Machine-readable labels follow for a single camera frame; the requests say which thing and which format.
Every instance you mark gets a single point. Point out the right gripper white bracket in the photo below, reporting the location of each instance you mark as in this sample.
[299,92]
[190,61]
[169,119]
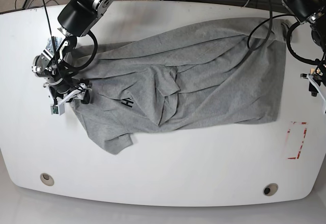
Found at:
[80,90]

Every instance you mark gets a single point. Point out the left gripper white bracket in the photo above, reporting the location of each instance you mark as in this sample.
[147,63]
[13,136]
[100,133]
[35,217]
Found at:
[314,85]

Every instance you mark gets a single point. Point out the grey T-shirt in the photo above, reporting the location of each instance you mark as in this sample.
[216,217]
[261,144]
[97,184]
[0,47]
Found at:
[195,76]

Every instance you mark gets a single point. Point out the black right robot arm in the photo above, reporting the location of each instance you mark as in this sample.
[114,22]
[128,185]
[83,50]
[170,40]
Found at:
[76,20]

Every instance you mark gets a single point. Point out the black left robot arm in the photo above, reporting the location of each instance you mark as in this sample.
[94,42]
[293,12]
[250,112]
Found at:
[311,12]

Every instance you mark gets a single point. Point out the red tape rectangle marking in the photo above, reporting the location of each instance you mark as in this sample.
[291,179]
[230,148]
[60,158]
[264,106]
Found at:
[295,138]

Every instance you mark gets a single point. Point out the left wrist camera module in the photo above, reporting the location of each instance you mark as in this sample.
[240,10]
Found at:
[324,107]

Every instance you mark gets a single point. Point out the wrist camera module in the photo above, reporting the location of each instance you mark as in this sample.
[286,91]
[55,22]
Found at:
[58,109]
[324,107]

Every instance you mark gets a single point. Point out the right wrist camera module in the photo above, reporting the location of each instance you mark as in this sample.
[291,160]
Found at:
[58,109]

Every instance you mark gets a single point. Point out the left table cable grommet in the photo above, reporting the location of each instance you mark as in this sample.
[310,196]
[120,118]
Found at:
[47,179]

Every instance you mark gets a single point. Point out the table cable grommet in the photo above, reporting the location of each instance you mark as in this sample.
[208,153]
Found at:
[47,179]
[270,189]

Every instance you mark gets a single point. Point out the right table cable grommet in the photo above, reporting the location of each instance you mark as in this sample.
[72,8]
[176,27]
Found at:
[270,189]

